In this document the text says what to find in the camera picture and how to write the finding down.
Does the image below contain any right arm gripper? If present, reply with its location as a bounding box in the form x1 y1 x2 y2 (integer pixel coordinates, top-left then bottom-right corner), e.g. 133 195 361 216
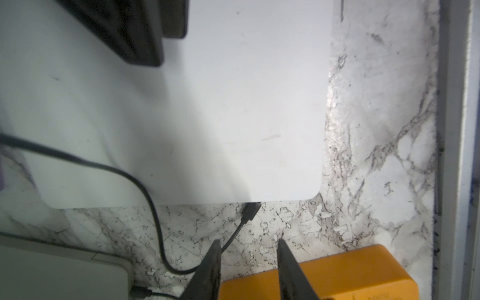
58 0 190 67

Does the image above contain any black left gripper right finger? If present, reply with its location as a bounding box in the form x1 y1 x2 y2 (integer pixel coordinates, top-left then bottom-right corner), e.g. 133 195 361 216
277 239 319 300

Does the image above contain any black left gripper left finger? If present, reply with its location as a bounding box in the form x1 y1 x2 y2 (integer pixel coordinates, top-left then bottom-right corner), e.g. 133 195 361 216
179 239 222 300

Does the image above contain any black charger cable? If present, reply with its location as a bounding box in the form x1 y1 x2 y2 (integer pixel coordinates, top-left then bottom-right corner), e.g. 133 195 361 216
0 132 263 276

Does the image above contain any silver laptop front right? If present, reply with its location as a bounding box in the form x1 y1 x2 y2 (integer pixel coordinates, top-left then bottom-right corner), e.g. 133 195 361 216
1 1 333 205

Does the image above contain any silver laptop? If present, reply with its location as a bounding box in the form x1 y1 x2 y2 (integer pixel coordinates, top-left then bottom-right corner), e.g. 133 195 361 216
1 1 333 205
1 234 134 300

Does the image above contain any silver laptop front left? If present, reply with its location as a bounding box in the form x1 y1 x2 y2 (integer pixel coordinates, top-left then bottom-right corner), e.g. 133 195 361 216
1 234 134 300

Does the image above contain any orange power strip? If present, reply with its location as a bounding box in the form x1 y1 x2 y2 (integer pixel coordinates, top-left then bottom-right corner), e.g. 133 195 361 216
219 244 420 300

